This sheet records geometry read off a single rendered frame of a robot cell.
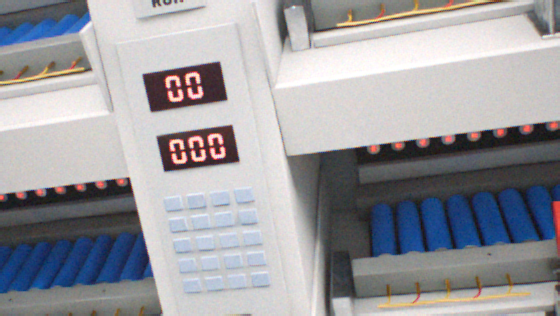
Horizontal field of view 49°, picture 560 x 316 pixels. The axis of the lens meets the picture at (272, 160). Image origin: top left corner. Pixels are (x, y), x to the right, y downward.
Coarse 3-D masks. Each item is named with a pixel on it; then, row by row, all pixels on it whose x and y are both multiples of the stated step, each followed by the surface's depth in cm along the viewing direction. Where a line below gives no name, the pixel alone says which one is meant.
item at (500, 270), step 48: (384, 144) 52; (432, 144) 52; (480, 144) 51; (528, 144) 51; (384, 192) 52; (432, 192) 51; (480, 192) 50; (528, 192) 49; (336, 240) 52; (384, 240) 47; (432, 240) 46; (480, 240) 46; (528, 240) 44; (336, 288) 43; (384, 288) 45; (432, 288) 44; (480, 288) 42; (528, 288) 43
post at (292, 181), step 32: (96, 0) 35; (128, 0) 34; (224, 0) 34; (96, 32) 35; (128, 32) 35; (160, 32) 35; (256, 32) 34; (256, 64) 34; (256, 96) 35; (128, 128) 36; (256, 128) 35; (128, 160) 37; (288, 160) 38; (320, 160) 54; (288, 192) 36; (288, 224) 37; (160, 256) 39; (288, 256) 37; (160, 288) 39; (288, 288) 38
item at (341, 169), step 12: (324, 156) 56; (336, 156) 56; (348, 156) 56; (324, 168) 56; (336, 168) 56; (348, 168) 56; (492, 168) 54; (336, 180) 56; (348, 180) 56; (396, 180) 56; (336, 192) 57; (348, 192) 57; (336, 204) 57; (348, 204) 57; (96, 216) 61; (0, 228) 63
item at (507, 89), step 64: (256, 0) 32; (320, 0) 39; (384, 0) 39; (448, 0) 39; (512, 0) 38; (320, 64) 36; (384, 64) 34; (448, 64) 33; (512, 64) 33; (320, 128) 36; (384, 128) 35; (448, 128) 35
